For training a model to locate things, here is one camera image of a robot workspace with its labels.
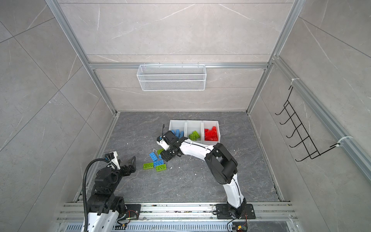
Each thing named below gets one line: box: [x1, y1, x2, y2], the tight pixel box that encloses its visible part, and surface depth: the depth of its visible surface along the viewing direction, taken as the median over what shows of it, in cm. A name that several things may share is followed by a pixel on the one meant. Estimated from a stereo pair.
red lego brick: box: [204, 128, 211, 141], surface depth 100 cm
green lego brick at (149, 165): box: [142, 162, 155, 170], surface depth 90 cm
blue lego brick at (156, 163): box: [153, 159, 164, 167], surface depth 92 cm
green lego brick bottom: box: [155, 163, 167, 172], surface depth 90 cm
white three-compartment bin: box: [168, 119, 221, 145], surface depth 105 cm
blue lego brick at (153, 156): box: [148, 151, 158, 161], surface depth 95 cm
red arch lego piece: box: [204, 126, 219, 142], surface depth 100 cm
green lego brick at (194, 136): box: [189, 130, 200, 141], surface depth 105 cm
